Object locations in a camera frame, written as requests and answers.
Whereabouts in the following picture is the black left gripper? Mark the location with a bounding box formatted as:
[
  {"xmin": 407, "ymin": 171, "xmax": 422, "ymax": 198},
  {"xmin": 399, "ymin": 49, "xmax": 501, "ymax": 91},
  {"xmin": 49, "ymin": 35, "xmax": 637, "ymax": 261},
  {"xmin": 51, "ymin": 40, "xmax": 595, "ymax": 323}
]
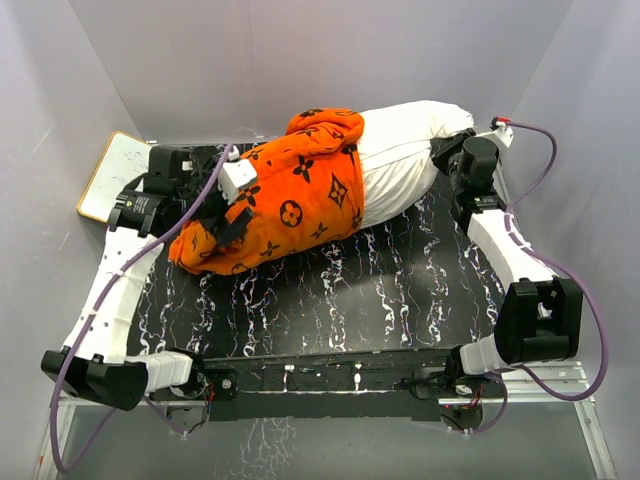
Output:
[{"xmin": 175, "ymin": 159, "xmax": 252, "ymax": 246}]

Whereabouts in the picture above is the white pillow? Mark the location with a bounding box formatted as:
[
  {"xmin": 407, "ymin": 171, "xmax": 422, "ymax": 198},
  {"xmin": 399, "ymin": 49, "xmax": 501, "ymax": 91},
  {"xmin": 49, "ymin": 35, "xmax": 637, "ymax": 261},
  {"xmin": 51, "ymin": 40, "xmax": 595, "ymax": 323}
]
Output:
[{"xmin": 357, "ymin": 100, "xmax": 474, "ymax": 228}]

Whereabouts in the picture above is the orange patterned plush pillowcase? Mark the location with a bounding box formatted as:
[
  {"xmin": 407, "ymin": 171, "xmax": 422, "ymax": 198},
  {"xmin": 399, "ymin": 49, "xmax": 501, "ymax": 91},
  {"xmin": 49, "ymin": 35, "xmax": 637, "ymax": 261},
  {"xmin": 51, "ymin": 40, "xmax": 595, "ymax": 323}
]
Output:
[{"xmin": 168, "ymin": 108, "xmax": 365, "ymax": 275}]

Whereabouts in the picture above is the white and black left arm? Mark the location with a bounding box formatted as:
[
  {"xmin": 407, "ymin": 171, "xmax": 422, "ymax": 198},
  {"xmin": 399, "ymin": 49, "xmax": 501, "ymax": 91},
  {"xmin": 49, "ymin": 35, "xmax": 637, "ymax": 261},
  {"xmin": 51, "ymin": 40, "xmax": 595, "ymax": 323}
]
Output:
[{"xmin": 41, "ymin": 144, "xmax": 257, "ymax": 411}]

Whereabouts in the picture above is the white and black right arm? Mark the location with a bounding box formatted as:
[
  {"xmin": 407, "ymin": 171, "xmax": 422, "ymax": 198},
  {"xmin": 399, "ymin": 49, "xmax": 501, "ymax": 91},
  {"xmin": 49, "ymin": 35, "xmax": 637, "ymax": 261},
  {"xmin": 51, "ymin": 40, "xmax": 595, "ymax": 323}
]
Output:
[{"xmin": 432, "ymin": 120, "xmax": 583, "ymax": 397}]

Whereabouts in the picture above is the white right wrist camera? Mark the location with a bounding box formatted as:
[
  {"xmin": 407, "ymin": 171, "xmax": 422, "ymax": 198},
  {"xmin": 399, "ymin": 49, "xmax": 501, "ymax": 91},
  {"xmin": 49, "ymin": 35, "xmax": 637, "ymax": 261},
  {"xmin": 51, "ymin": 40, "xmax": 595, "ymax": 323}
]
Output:
[{"xmin": 477, "ymin": 116, "xmax": 514, "ymax": 151}]

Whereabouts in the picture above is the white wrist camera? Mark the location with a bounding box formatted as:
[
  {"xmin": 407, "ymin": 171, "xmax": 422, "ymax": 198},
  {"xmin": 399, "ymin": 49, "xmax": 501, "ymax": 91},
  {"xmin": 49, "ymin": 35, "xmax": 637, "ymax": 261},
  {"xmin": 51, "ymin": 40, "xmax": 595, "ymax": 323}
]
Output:
[
  {"xmin": 477, "ymin": 116, "xmax": 514, "ymax": 151},
  {"xmin": 217, "ymin": 145, "xmax": 258, "ymax": 205}
]

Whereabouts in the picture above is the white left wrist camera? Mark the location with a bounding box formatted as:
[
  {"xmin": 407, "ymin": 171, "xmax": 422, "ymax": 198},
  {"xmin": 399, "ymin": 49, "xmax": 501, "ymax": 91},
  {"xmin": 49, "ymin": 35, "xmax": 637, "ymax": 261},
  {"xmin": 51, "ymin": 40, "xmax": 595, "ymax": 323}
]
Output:
[{"xmin": 217, "ymin": 145, "xmax": 258, "ymax": 205}]

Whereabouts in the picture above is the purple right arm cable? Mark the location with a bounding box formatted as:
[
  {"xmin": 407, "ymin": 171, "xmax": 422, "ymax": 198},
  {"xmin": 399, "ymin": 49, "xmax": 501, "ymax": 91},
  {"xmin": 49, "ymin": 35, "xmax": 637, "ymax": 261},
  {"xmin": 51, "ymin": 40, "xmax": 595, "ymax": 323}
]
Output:
[{"xmin": 492, "ymin": 117, "xmax": 610, "ymax": 434}]

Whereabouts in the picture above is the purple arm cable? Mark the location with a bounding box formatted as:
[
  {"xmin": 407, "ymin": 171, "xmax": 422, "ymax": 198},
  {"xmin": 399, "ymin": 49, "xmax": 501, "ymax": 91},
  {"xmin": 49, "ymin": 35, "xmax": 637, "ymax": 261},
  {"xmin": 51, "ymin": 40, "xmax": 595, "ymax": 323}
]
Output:
[
  {"xmin": 48, "ymin": 143, "xmax": 236, "ymax": 474},
  {"xmin": 492, "ymin": 117, "xmax": 610, "ymax": 434}
]

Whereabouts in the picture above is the white board with wooden frame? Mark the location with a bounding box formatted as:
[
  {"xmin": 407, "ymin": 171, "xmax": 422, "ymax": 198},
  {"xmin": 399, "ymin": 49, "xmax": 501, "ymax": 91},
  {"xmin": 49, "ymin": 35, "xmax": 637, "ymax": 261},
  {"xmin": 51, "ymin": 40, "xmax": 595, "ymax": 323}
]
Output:
[{"xmin": 77, "ymin": 131, "xmax": 151, "ymax": 223}]

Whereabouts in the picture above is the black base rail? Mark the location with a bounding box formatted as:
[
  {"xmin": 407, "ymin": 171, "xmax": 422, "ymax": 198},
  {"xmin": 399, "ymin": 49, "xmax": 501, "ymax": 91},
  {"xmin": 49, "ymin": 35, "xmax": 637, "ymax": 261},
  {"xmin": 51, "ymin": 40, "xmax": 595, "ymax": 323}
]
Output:
[{"xmin": 149, "ymin": 349, "xmax": 501, "ymax": 424}]

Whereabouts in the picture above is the aluminium frame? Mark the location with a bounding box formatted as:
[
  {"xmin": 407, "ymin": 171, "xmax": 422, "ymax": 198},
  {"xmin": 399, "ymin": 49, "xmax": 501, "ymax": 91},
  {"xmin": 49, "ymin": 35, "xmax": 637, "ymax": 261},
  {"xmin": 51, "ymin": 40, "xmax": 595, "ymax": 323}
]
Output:
[{"xmin": 34, "ymin": 130, "xmax": 619, "ymax": 480}]

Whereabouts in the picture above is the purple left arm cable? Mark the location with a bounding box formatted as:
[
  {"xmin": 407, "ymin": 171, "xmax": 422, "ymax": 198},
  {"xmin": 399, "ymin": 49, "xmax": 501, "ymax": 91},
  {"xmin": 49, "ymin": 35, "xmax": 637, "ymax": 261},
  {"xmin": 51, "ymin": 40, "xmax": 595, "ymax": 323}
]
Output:
[{"xmin": 48, "ymin": 143, "xmax": 236, "ymax": 474}]

